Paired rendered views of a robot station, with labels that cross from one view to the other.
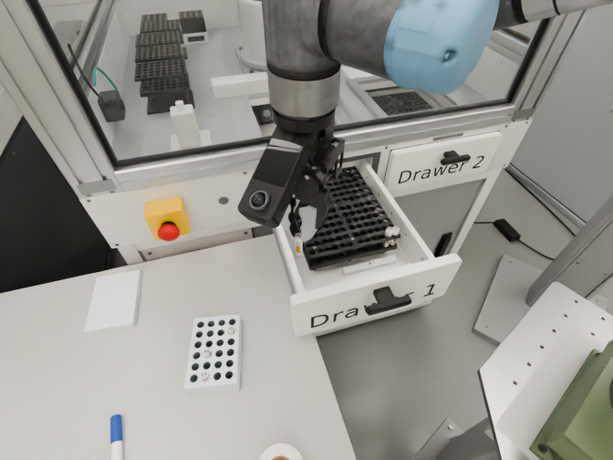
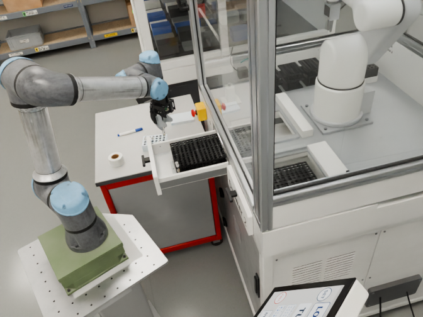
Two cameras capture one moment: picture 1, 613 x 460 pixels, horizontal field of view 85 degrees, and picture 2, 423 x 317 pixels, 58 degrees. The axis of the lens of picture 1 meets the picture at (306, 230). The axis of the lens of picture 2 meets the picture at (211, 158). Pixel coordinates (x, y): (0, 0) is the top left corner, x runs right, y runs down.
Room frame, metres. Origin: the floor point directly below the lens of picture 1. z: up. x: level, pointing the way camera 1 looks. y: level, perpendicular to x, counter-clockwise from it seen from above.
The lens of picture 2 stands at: (0.73, -1.34, 1.95)
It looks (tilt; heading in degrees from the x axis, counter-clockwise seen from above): 40 degrees down; 98
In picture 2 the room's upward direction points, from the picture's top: 7 degrees counter-clockwise
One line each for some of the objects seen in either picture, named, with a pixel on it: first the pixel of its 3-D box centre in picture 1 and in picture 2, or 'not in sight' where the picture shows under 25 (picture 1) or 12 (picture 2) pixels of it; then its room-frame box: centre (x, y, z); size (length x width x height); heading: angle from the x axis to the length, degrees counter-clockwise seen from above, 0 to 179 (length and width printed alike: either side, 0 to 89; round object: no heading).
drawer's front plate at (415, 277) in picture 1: (375, 295); (153, 164); (0.30, -0.12, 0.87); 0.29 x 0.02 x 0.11; 107
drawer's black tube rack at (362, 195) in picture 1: (334, 216); (197, 155); (0.49, -0.06, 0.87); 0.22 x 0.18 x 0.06; 17
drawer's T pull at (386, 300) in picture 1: (385, 298); (146, 160); (0.28, -0.12, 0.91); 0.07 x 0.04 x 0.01; 107
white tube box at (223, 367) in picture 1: (215, 352); (155, 142); (0.24, 0.16, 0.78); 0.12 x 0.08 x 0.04; 5
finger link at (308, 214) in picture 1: (316, 214); (162, 123); (0.35, -0.01, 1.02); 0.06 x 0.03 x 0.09; 153
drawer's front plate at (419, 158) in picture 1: (441, 162); (239, 198); (0.68, -0.33, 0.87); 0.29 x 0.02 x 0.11; 107
